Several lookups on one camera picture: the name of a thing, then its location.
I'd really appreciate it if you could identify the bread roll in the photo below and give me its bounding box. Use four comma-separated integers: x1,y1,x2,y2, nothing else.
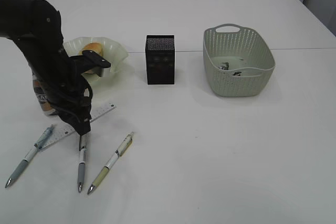
79,42,106,77

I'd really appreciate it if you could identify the pale green wavy glass plate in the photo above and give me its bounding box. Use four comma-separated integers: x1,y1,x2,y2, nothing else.
63,37,128,88

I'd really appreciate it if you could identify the grey click pen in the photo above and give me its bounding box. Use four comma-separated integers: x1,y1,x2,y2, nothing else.
77,133,88,193

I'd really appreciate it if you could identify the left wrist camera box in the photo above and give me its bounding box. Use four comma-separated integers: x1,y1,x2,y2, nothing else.
70,50,111,77

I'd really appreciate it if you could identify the clear plastic ruler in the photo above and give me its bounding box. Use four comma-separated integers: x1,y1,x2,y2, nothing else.
40,101,116,151

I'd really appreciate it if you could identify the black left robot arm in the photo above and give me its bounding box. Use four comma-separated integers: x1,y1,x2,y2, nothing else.
1,0,92,135

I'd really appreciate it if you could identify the black mesh pen holder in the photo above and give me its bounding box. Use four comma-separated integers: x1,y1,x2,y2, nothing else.
145,35,175,85

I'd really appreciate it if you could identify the brown Nescafe coffee bottle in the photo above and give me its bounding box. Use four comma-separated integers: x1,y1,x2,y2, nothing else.
32,73,58,116

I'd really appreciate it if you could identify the beige click pen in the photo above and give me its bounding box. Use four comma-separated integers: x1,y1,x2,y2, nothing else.
87,132,134,195

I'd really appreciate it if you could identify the long paper piece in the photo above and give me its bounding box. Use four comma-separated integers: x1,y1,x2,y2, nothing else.
218,62,229,70

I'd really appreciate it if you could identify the light blue click pen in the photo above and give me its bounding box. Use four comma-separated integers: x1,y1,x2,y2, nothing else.
5,124,55,188

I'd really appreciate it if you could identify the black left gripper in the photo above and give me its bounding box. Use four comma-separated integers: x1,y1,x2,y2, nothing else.
46,77,93,135

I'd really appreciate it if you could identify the pale green plastic basket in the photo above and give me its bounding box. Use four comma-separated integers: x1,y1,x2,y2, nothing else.
203,24,275,97

